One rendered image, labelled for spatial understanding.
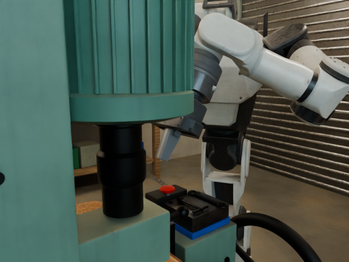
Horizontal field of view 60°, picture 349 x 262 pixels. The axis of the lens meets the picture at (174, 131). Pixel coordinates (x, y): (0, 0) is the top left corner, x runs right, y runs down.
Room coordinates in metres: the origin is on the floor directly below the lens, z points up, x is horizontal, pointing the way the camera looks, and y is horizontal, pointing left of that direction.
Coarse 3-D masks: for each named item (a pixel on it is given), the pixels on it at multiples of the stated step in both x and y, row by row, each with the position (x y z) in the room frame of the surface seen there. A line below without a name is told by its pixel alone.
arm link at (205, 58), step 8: (200, 48) 0.60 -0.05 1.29; (208, 48) 0.60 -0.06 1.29; (200, 56) 0.58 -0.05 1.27; (208, 56) 0.59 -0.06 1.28; (216, 56) 0.61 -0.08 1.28; (200, 64) 0.58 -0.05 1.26; (208, 64) 0.58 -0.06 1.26; (216, 64) 0.59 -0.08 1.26; (208, 72) 0.58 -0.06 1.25; (216, 72) 0.59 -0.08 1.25
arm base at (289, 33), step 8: (296, 24) 0.89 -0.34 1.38; (304, 24) 0.86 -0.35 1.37; (280, 32) 0.90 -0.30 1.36; (288, 32) 0.87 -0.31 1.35; (296, 32) 0.85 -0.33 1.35; (304, 32) 0.84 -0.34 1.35; (264, 40) 0.91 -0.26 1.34; (272, 40) 0.88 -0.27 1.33; (280, 40) 0.85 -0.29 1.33; (288, 40) 0.84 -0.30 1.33; (296, 40) 0.84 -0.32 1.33; (272, 48) 0.85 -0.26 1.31; (280, 48) 0.84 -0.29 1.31
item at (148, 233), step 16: (144, 208) 0.37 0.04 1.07; (160, 208) 0.37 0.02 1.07; (80, 224) 0.33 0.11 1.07; (96, 224) 0.33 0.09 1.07; (112, 224) 0.33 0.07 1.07; (128, 224) 0.33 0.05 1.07; (144, 224) 0.34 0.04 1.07; (160, 224) 0.35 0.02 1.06; (80, 240) 0.30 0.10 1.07; (96, 240) 0.30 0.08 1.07; (112, 240) 0.31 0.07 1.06; (128, 240) 0.32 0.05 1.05; (144, 240) 0.34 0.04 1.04; (160, 240) 0.35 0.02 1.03; (80, 256) 0.29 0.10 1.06; (96, 256) 0.30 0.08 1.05; (112, 256) 0.31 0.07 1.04; (128, 256) 0.32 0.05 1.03; (144, 256) 0.34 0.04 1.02; (160, 256) 0.35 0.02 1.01
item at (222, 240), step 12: (228, 228) 0.53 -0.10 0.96; (180, 240) 0.48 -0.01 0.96; (192, 240) 0.48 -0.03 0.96; (204, 240) 0.49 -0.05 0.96; (216, 240) 0.50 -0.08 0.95; (228, 240) 0.53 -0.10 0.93; (180, 252) 0.47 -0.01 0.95; (192, 252) 0.47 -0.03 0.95; (204, 252) 0.48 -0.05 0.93; (216, 252) 0.50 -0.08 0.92; (228, 252) 0.53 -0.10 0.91
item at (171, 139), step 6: (168, 132) 0.56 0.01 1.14; (174, 132) 0.56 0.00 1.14; (180, 132) 0.57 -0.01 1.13; (168, 138) 0.56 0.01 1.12; (174, 138) 0.57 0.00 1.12; (162, 144) 0.56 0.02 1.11; (168, 144) 0.56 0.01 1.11; (174, 144) 0.57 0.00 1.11; (162, 150) 0.55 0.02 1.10; (168, 150) 0.56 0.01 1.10; (162, 156) 0.55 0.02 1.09; (168, 156) 0.56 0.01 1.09
